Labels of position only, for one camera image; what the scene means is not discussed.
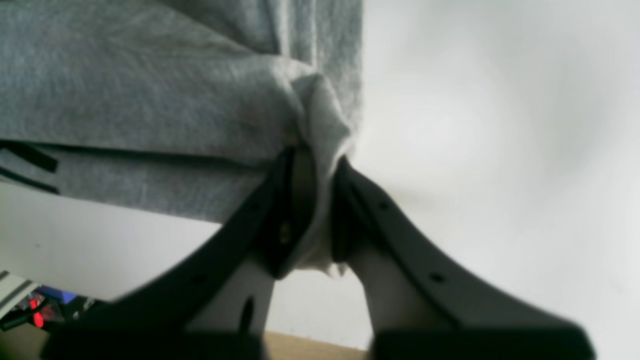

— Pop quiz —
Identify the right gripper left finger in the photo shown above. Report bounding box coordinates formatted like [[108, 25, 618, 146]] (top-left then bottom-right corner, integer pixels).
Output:
[[42, 147, 317, 360]]

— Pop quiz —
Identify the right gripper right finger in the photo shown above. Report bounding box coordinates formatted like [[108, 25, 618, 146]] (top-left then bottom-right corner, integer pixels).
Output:
[[332, 158, 595, 360]]

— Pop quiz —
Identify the grey T-shirt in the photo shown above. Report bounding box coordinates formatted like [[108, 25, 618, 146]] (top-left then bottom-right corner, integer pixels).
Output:
[[0, 0, 364, 274]]

